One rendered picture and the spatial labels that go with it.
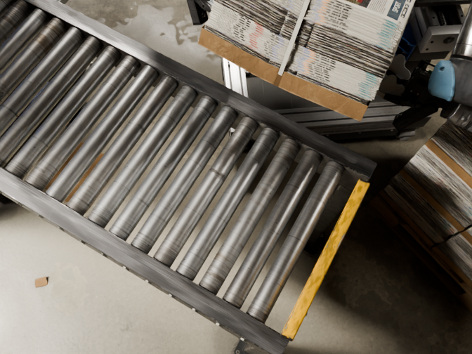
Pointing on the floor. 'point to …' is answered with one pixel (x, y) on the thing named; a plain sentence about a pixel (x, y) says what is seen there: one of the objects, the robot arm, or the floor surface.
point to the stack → (433, 164)
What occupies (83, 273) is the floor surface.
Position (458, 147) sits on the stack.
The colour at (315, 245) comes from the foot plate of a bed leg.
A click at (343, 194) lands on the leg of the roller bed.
